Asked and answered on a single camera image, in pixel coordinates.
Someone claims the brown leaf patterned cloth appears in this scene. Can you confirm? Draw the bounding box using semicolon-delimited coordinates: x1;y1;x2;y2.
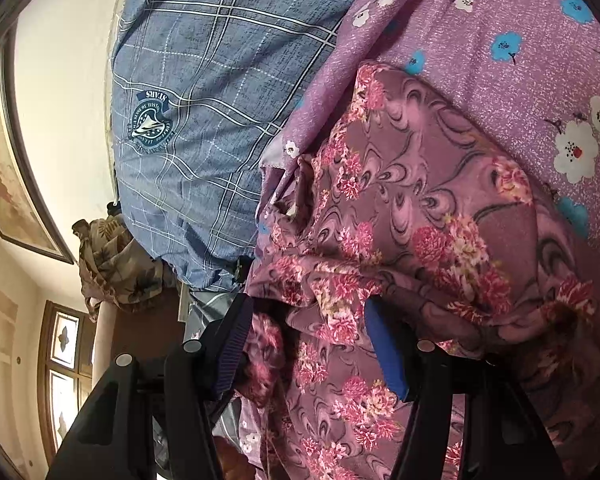
72;202;178;321

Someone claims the blue plaid pillow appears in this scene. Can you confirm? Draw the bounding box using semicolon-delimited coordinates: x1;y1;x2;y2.
111;0;354;290

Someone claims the wooden glass panel door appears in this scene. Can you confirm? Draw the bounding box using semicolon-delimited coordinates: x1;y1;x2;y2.
36;301;96;463

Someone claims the maroon floral patterned garment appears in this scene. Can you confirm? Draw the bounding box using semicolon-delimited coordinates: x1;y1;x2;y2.
242;62;600;479

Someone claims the framed wall picture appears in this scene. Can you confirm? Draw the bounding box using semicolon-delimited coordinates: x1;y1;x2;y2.
0;29;74;264

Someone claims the purple flowered cloth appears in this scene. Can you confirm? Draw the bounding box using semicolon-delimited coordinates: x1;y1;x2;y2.
260;0;600;248

